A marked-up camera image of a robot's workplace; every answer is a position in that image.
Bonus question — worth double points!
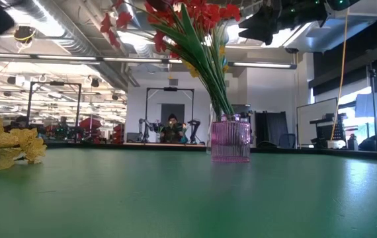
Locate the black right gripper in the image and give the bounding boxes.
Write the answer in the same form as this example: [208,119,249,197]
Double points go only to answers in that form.
[237,0,329,46]

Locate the pink tulip long stem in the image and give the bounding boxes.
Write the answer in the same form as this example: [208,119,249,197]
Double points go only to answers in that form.
[147,0,175,12]

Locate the pink ribbed glass vase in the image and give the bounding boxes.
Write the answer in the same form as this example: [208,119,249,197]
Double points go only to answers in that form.
[210,114,252,163]

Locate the clear glass vase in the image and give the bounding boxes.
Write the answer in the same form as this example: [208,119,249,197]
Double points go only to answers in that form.
[206,102,216,155]

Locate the black ceiling device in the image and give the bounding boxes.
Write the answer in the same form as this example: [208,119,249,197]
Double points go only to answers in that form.
[12,25,36,44]

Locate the ceiling light strip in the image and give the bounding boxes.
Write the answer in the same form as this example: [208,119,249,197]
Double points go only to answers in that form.
[0,52,298,70]

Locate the white whiteboard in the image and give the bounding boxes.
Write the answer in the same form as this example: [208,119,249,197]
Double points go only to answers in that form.
[296,97,339,146]

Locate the black equipment rack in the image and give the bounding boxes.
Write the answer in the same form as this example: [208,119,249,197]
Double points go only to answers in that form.
[309,114,345,146]

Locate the white diffuser sheet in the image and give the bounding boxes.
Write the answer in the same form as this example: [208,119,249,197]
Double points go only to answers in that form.
[355,91,377,118]

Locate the person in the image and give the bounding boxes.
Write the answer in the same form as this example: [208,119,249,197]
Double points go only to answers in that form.
[160,113,188,144]

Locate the black light stand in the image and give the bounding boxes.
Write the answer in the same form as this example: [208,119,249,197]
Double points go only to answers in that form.
[366,64,377,151]

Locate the green table mat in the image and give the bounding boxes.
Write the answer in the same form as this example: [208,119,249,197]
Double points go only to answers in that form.
[0,147,377,238]

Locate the silver ventilation duct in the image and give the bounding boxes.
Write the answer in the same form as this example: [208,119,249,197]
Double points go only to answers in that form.
[0,0,133,90]

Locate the black robot station frame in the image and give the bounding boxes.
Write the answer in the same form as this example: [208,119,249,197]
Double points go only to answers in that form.
[26,81,83,128]
[144,87,196,133]

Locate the yellow hanging cable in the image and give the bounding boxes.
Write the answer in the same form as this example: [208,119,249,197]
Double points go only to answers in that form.
[329,9,350,141]

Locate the black aluminium table frame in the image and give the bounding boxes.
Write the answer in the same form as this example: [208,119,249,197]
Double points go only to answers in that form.
[41,141,377,163]

